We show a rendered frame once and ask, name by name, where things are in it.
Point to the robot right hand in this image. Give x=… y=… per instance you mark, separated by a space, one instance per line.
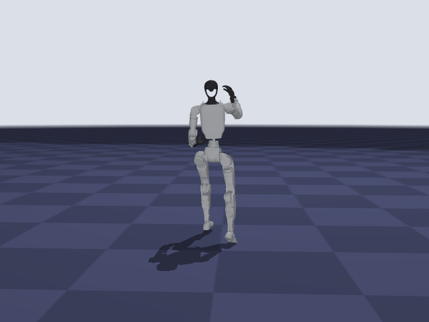
x=231 y=93

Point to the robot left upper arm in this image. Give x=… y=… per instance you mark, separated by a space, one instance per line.
x=195 y=110

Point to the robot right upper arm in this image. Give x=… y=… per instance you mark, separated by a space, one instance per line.
x=231 y=109

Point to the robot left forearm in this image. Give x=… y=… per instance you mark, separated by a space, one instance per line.
x=191 y=140

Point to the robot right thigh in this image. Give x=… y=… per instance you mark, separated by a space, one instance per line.
x=229 y=175

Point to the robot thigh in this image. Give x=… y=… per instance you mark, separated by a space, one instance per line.
x=202 y=168
x=229 y=175

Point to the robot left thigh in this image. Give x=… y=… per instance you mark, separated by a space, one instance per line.
x=202 y=168

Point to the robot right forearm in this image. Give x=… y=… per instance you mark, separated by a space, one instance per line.
x=238 y=106

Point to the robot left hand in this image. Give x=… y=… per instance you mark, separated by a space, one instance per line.
x=200 y=141

